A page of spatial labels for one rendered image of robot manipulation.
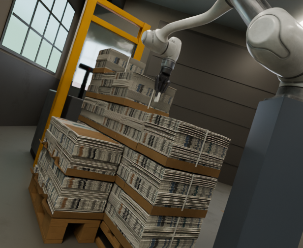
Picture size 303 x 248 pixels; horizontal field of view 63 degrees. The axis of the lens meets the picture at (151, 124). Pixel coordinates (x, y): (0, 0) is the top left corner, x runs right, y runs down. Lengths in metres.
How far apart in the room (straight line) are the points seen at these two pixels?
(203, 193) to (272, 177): 0.51
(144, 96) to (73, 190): 0.75
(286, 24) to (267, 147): 0.39
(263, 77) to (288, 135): 5.22
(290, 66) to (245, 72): 5.09
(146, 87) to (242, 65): 4.49
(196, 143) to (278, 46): 0.59
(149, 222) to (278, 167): 0.62
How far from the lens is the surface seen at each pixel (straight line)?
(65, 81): 2.63
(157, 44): 1.61
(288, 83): 1.04
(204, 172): 1.32
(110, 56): 2.22
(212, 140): 1.30
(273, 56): 0.88
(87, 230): 1.59
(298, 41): 0.90
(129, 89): 1.63
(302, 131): 0.98
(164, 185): 1.19
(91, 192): 1.49
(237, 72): 5.96
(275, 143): 0.94
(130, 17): 2.96
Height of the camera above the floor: 0.77
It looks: level
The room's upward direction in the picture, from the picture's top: 18 degrees clockwise
